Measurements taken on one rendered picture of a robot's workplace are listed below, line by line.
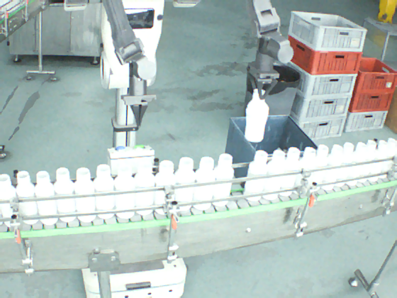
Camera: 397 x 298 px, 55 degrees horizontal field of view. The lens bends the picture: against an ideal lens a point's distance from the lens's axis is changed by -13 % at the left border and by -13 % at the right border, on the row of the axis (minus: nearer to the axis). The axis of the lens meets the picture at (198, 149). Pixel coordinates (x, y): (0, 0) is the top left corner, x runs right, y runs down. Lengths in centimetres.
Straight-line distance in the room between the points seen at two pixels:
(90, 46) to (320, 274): 350
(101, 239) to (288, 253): 163
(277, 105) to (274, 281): 148
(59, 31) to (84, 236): 385
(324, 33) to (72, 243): 271
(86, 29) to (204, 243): 374
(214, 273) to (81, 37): 323
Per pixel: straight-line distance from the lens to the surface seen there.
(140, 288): 208
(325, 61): 359
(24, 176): 121
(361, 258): 287
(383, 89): 438
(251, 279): 249
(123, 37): 126
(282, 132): 212
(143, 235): 130
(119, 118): 182
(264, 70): 130
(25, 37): 510
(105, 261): 135
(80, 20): 481
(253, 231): 144
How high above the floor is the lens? 185
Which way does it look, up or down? 32 degrees down
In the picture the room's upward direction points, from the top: 7 degrees clockwise
